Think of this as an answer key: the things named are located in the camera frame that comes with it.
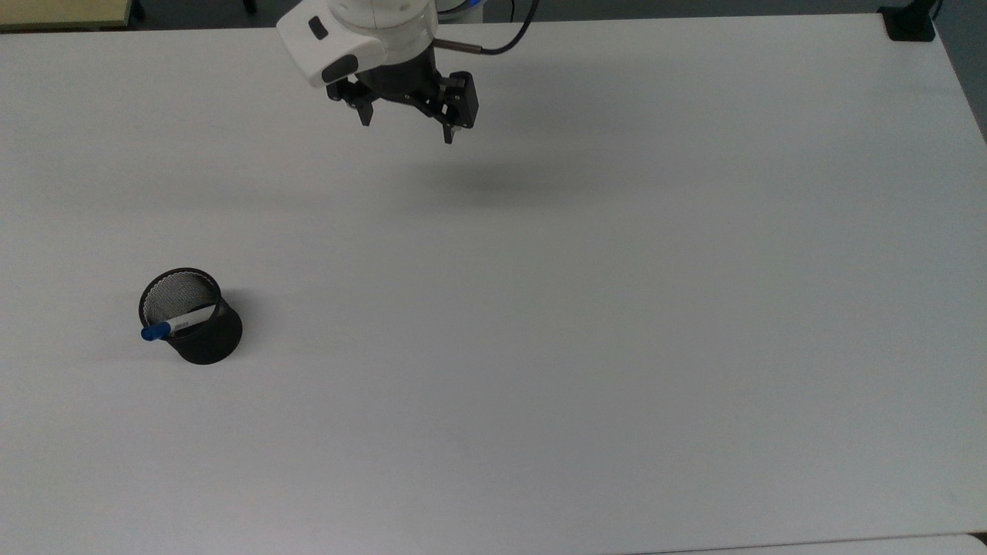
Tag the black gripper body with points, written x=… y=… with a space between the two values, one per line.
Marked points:
x=401 y=77

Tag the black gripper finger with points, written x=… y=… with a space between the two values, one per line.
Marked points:
x=461 y=100
x=364 y=112

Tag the blue and white marker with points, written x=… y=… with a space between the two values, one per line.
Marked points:
x=193 y=317

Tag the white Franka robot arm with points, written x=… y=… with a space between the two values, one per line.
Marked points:
x=347 y=38

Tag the black mesh pen cup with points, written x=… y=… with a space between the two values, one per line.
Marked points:
x=208 y=343

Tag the light wooden side table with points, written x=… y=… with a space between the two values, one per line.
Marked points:
x=62 y=11

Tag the black table clamp mount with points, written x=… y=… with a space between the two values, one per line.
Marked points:
x=910 y=27

